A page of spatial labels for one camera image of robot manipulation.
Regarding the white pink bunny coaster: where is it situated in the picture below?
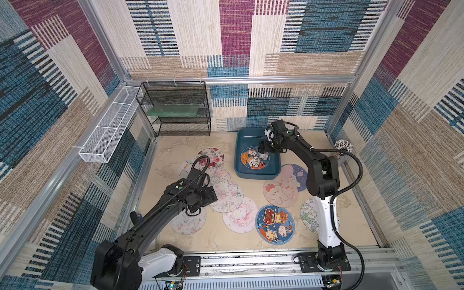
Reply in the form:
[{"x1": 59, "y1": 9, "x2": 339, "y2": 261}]
[{"x1": 210, "y1": 182, "x2": 244, "y2": 213}]

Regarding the pink bear bow coaster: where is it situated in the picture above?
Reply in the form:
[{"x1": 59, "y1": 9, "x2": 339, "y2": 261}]
[{"x1": 263, "y1": 178, "x2": 298, "y2": 208}]

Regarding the blue handled tool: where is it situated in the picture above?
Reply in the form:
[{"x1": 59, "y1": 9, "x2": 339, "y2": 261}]
[{"x1": 129, "y1": 211, "x2": 143, "y2": 226}]

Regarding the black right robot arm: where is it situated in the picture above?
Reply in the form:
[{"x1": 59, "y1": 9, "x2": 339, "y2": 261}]
[{"x1": 259, "y1": 120, "x2": 365, "y2": 271}]

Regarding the white cat coaster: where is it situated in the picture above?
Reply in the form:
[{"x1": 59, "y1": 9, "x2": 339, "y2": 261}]
[{"x1": 177, "y1": 158, "x2": 195, "y2": 178}]

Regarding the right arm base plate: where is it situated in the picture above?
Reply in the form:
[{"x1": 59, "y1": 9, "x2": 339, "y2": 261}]
[{"x1": 293, "y1": 252, "x2": 352, "y2": 273}]

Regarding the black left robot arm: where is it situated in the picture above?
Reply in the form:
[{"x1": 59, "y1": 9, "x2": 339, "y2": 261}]
[{"x1": 91, "y1": 155, "x2": 218, "y2": 290}]

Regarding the clear cup of pencils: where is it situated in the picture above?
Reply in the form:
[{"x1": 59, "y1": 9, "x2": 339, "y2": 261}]
[{"x1": 333, "y1": 139, "x2": 353, "y2": 158}]

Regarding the white butterfly coaster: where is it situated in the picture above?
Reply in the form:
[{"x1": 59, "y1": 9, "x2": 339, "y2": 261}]
[{"x1": 170, "y1": 210, "x2": 207, "y2": 235}]

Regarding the blue cartoon animals coaster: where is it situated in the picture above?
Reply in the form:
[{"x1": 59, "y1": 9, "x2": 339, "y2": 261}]
[{"x1": 239, "y1": 146, "x2": 271, "y2": 170}]

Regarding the white colourful doodle coaster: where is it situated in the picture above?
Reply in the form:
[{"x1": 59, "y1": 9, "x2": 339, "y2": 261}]
[{"x1": 205, "y1": 167, "x2": 232, "y2": 186}]

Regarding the white wire mesh basket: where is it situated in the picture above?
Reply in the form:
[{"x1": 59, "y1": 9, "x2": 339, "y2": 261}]
[{"x1": 79, "y1": 87, "x2": 138, "y2": 163}]

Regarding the red rose floral coaster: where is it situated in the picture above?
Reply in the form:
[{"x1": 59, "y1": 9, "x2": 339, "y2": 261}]
[{"x1": 196, "y1": 147, "x2": 225, "y2": 168}]

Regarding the purple space bunny coaster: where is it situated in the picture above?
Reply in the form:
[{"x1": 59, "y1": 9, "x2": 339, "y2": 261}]
[{"x1": 279, "y1": 164, "x2": 308, "y2": 192}]

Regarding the green board on shelf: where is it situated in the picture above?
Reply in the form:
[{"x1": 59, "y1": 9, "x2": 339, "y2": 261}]
[{"x1": 146, "y1": 105, "x2": 199, "y2": 117}]

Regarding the teal plastic storage box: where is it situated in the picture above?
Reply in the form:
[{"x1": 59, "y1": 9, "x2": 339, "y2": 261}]
[{"x1": 234, "y1": 128, "x2": 281, "y2": 180}]

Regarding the black wire mesh shelf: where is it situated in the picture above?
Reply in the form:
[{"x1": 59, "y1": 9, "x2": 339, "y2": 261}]
[{"x1": 136, "y1": 81, "x2": 211, "y2": 137}]

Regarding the blue red cartoon coaster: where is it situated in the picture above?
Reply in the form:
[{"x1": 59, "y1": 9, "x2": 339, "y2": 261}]
[{"x1": 255, "y1": 205, "x2": 296, "y2": 245}]

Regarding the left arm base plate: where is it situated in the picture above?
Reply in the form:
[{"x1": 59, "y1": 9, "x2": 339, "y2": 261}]
[{"x1": 178, "y1": 256, "x2": 201, "y2": 277}]

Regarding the pink kitty ring coaster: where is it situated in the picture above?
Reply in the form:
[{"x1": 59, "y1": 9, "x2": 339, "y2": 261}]
[{"x1": 222, "y1": 198, "x2": 259, "y2": 234}]

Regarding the white green floral coaster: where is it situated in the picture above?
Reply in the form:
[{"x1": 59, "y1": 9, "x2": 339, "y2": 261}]
[{"x1": 300, "y1": 199, "x2": 320, "y2": 234}]

